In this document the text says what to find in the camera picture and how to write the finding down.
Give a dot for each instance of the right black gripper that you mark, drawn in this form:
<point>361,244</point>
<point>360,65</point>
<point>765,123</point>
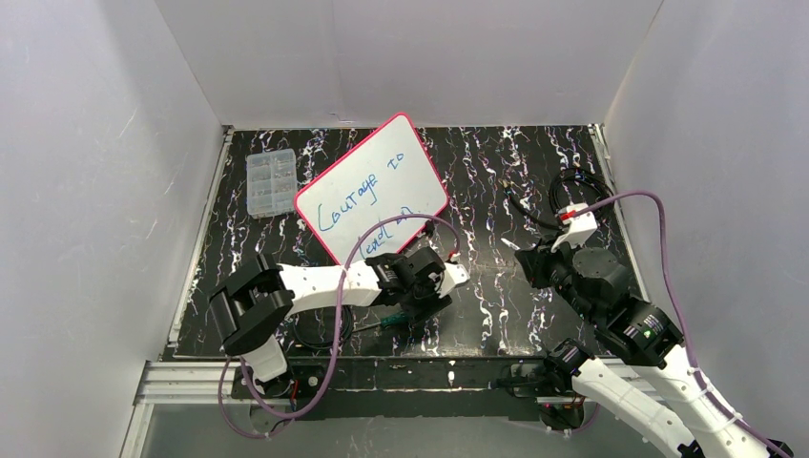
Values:
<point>530,265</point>

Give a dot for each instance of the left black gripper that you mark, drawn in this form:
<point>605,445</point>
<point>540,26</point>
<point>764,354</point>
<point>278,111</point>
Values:
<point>424,293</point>

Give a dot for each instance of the pink framed whiteboard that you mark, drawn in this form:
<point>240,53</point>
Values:
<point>368,195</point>

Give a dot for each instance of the white marker pen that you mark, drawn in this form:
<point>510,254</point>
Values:
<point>510,244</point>

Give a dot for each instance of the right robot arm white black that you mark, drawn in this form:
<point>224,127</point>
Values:
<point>688,417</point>

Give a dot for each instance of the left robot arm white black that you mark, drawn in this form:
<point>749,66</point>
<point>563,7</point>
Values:
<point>250,305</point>

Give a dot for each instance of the clear plastic organizer box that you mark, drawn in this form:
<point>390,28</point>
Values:
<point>271,183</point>

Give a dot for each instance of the green handled screwdriver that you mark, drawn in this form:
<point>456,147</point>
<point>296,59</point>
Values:
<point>384,323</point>

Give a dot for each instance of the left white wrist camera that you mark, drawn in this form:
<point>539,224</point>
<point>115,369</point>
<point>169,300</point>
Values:
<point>454,275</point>

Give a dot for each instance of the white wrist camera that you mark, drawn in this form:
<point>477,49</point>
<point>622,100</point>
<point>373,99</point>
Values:
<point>454,275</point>
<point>576,230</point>

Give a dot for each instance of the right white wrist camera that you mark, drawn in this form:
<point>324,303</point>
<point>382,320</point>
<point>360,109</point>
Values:
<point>576,230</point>

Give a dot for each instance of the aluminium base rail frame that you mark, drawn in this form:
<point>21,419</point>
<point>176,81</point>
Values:
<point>499,180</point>

